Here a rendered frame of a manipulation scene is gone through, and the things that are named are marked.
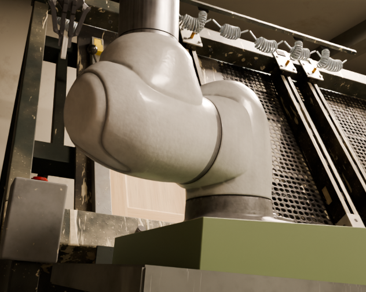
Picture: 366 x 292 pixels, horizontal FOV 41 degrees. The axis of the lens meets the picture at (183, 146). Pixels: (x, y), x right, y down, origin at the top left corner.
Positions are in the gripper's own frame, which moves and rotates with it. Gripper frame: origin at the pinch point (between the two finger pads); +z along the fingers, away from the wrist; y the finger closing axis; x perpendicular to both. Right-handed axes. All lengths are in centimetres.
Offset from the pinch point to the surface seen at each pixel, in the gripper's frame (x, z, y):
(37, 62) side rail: -32.4, 6.6, 5.2
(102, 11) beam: -67, -19, -22
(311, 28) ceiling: -242, -60, -248
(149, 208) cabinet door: 15, 45, -31
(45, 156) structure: -5.0, 35.6, 0.9
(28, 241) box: 50, 43, 8
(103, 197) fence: 16.3, 42.0, -15.4
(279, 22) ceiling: -249, -59, -217
